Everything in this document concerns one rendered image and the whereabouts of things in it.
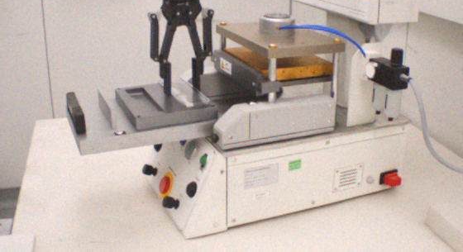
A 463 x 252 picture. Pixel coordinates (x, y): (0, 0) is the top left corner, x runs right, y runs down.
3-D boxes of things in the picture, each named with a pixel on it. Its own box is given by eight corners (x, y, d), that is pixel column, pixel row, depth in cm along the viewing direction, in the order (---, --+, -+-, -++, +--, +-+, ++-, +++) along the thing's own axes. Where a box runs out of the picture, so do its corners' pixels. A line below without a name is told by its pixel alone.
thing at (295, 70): (287, 58, 132) (288, 20, 129) (336, 83, 113) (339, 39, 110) (221, 64, 126) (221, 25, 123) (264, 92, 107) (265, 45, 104)
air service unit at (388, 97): (369, 104, 115) (374, 37, 109) (412, 126, 102) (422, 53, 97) (350, 106, 113) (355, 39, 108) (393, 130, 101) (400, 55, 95)
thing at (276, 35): (304, 53, 138) (306, 3, 133) (378, 87, 111) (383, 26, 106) (215, 61, 129) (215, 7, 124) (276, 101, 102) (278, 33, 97)
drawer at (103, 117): (192, 103, 127) (191, 71, 125) (228, 136, 109) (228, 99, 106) (67, 121, 117) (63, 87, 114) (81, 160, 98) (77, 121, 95)
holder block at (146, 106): (185, 90, 125) (185, 78, 124) (218, 118, 107) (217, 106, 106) (115, 99, 119) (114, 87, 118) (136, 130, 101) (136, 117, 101)
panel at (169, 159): (144, 173, 133) (171, 103, 130) (183, 234, 107) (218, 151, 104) (136, 170, 132) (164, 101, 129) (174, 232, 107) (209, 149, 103)
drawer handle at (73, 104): (76, 108, 113) (74, 90, 112) (86, 133, 100) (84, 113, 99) (67, 109, 112) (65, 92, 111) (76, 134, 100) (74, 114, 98)
